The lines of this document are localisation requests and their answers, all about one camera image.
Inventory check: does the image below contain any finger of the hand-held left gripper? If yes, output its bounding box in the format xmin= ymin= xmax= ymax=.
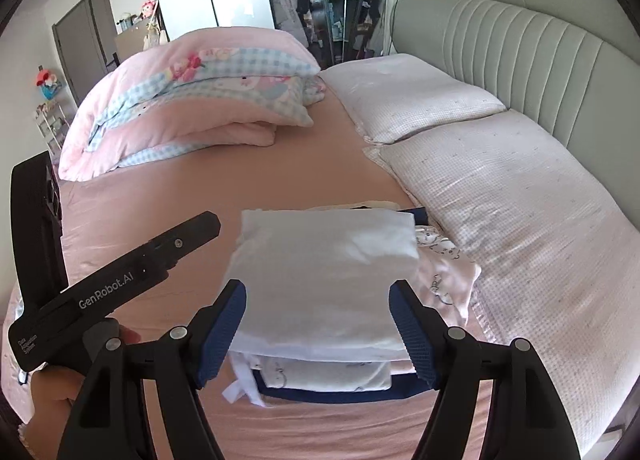
xmin=132 ymin=211 xmax=222 ymax=268

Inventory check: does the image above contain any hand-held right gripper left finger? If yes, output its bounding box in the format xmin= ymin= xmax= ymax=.
xmin=57 ymin=279 xmax=247 ymax=460

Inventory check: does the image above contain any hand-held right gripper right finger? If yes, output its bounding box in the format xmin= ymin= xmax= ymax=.
xmin=389 ymin=280 xmax=583 ymax=460

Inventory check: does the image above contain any white shirt navy trim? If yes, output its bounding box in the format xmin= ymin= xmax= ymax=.
xmin=222 ymin=207 xmax=421 ymax=408

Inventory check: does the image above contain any glass wardrobe with clothes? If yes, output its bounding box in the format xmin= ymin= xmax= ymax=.
xmin=257 ymin=0 xmax=396 ymax=70

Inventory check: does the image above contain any person's left hand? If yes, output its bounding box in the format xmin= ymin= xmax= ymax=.
xmin=30 ymin=322 xmax=142 ymax=436

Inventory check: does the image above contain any pink bed sheet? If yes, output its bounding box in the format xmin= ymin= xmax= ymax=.
xmin=0 ymin=84 xmax=501 ymax=460

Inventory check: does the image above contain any light blue printed folded garment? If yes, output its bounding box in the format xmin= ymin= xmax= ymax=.
xmin=250 ymin=359 xmax=392 ymax=391

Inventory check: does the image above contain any navy folded garment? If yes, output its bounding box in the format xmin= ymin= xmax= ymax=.
xmin=250 ymin=207 xmax=441 ymax=403

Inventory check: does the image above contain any white waffle pillow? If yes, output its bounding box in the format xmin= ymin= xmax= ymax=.
xmin=362 ymin=110 xmax=640 ymax=458
xmin=318 ymin=54 xmax=508 ymax=145

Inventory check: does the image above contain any pink folded quilt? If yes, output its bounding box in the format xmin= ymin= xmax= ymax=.
xmin=58 ymin=27 xmax=326 ymax=181

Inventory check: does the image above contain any brown cabinet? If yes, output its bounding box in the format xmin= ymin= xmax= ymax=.
xmin=115 ymin=22 xmax=166 ymax=60

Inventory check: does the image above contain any grey door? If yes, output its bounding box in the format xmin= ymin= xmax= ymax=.
xmin=52 ymin=0 xmax=118 ymax=105

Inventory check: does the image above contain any grey padded headboard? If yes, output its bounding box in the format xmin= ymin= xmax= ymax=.
xmin=387 ymin=0 xmax=640 ymax=231

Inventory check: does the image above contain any white wire shelf rack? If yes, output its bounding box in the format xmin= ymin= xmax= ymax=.
xmin=35 ymin=100 xmax=71 ymax=155

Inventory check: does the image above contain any red blue wall plush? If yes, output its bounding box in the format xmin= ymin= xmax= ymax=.
xmin=35 ymin=66 xmax=63 ymax=90

